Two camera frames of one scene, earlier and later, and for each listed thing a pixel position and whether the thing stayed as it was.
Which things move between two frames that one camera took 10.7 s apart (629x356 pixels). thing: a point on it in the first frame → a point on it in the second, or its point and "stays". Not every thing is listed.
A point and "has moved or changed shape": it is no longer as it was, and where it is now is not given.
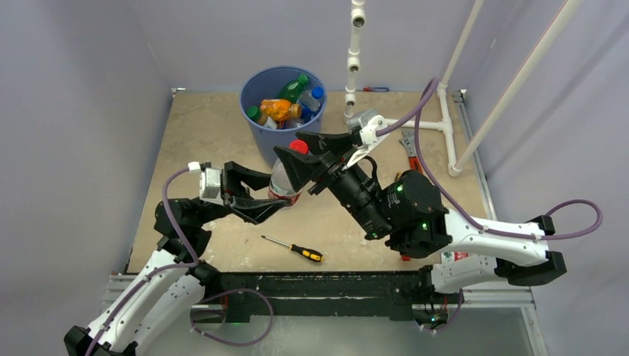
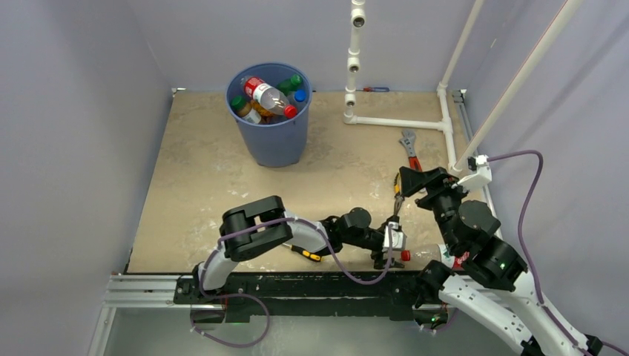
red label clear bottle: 281,187 → 270,99
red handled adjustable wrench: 408,140 stays
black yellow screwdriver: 306,253 stays
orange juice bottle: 280,109 has moved or changed shape
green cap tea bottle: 255,113 has moved or changed shape
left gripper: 255,209 → 379,261
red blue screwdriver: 374,89 stays
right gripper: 302,167 → 434,180
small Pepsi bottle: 308,100 has moved or changed shape
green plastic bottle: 291,90 has moved or changed shape
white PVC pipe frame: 354,65 stays
